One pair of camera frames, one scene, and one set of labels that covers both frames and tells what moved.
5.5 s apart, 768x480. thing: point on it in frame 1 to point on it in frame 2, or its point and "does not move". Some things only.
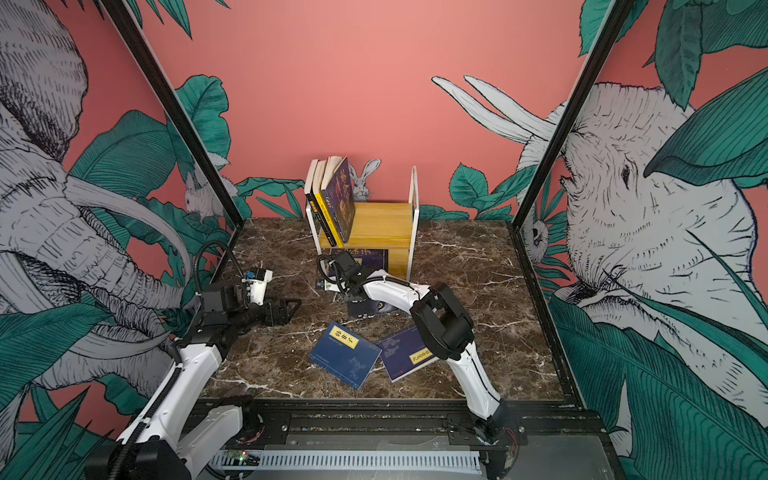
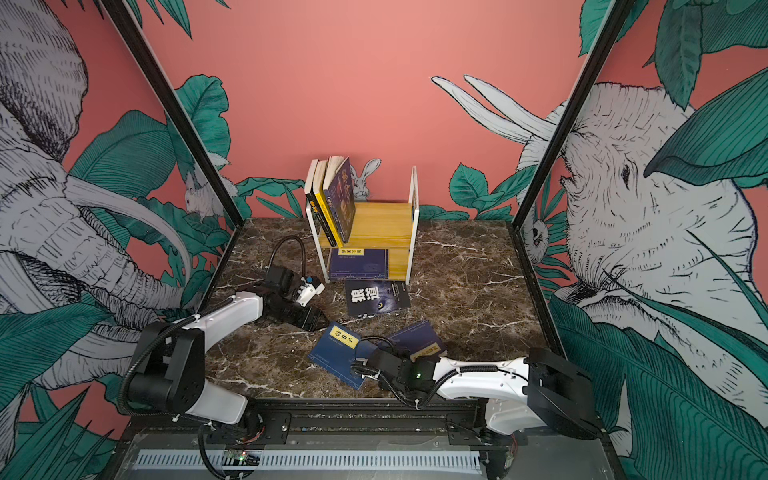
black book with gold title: x=310 y=176 does not move
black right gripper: x=349 y=293 to x=403 y=359
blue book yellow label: x=345 y=354 does not move
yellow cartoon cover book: x=317 y=191 does not move
